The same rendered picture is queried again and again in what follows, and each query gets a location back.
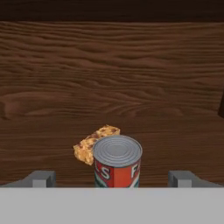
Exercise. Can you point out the red labelled food can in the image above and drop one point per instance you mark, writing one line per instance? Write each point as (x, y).
(117, 163)

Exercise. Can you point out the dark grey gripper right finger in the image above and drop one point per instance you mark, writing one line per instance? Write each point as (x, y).
(182, 178)

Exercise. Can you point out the yellow granola bar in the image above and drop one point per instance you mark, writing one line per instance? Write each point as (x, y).
(87, 147)

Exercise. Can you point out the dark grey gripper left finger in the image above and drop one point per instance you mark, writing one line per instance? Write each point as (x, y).
(40, 178)

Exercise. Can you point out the dark wooden cabinet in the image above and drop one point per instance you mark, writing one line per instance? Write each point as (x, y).
(116, 73)

